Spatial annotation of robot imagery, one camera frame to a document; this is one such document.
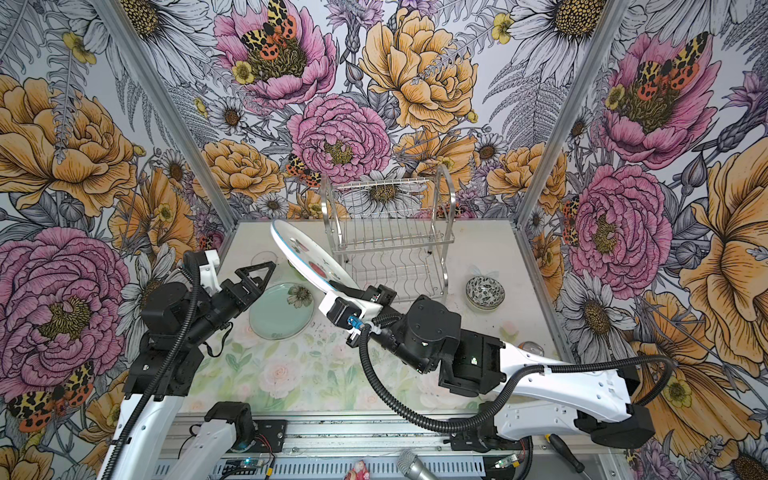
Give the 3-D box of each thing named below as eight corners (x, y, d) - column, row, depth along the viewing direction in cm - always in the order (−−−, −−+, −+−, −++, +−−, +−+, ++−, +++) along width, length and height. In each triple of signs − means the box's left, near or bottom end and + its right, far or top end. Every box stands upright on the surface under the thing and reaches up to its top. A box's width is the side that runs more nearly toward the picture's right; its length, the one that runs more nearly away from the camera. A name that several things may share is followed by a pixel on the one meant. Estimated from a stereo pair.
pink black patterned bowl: (465, 310, 99) (469, 299, 94) (461, 288, 104) (465, 276, 99) (500, 310, 99) (507, 299, 94) (495, 288, 104) (500, 276, 99)
